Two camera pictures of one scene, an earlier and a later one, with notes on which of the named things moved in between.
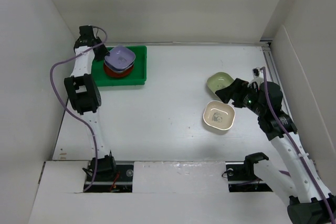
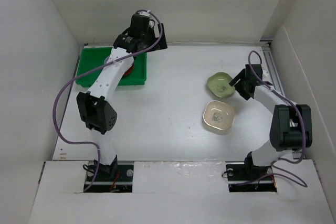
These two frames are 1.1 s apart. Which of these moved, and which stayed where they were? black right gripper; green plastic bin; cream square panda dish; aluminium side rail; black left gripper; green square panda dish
Moved: black right gripper; black left gripper
Stayed: green square panda dish; cream square panda dish; green plastic bin; aluminium side rail
